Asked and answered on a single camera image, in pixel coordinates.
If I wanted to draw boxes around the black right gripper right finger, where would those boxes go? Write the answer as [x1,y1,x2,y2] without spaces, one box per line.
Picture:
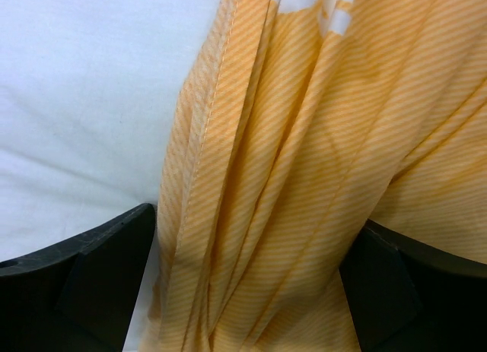
[340,220,486,351]

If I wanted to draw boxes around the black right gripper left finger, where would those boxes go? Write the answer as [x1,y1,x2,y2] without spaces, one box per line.
[1,203,155,351]

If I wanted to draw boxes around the yellow printed pillowcase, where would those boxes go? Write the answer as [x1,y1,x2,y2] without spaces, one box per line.
[139,0,486,351]

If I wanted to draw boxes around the white pillow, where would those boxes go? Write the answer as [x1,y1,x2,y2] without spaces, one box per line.
[0,0,225,352]

